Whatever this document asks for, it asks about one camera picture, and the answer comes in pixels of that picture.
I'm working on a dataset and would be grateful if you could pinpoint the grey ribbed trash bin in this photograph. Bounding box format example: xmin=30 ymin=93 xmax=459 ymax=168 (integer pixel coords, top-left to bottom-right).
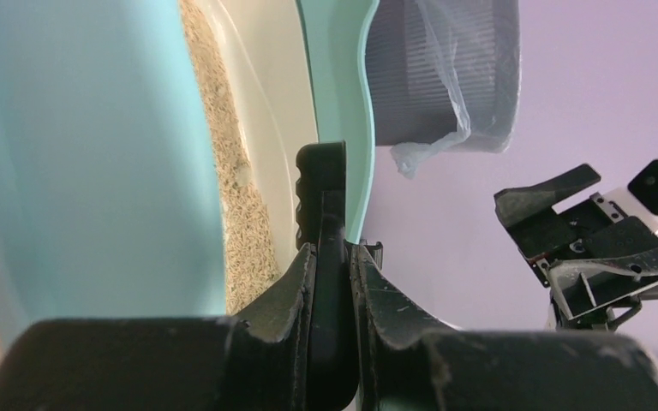
xmin=365 ymin=1 xmax=521 ymax=152

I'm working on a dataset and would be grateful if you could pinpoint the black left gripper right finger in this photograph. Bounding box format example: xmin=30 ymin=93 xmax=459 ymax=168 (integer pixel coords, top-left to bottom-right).
xmin=350 ymin=245 xmax=658 ymax=410

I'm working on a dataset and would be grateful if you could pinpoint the black slotted litter scoop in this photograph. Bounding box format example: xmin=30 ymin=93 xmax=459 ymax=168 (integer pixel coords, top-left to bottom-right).
xmin=296 ymin=142 xmax=359 ymax=410

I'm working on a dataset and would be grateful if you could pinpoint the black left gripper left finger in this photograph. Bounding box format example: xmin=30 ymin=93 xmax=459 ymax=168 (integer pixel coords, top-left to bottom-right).
xmin=0 ymin=244 xmax=317 ymax=410

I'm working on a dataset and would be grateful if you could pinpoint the beige cat litter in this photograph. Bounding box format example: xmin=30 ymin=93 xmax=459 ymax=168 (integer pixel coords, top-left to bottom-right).
xmin=178 ymin=0 xmax=280 ymax=314

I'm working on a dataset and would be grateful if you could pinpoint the teal plastic litter box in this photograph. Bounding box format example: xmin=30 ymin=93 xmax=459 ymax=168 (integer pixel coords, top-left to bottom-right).
xmin=0 ymin=1 xmax=378 ymax=355

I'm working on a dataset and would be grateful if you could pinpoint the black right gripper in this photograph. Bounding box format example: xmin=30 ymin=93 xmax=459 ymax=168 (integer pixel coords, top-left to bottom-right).
xmin=493 ymin=164 xmax=658 ymax=331

